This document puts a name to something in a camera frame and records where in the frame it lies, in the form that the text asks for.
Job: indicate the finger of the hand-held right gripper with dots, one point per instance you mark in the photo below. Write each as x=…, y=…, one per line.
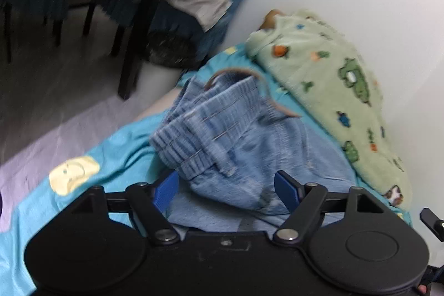
x=432, y=221

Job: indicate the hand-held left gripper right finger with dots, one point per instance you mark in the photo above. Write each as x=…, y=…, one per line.
x=286, y=192

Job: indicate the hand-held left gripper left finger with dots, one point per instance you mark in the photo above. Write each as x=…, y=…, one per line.
x=165, y=190

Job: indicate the blue denim pants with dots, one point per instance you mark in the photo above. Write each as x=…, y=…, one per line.
x=225, y=136

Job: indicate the person's right hand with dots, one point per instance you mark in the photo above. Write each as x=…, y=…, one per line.
x=421, y=289

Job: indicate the green printed fleece blanket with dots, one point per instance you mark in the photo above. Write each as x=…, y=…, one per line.
x=329, y=74

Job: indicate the black trash bin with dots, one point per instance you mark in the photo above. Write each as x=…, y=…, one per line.
x=170, y=49

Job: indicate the brown plush toy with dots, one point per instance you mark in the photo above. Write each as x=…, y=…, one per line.
x=269, y=20

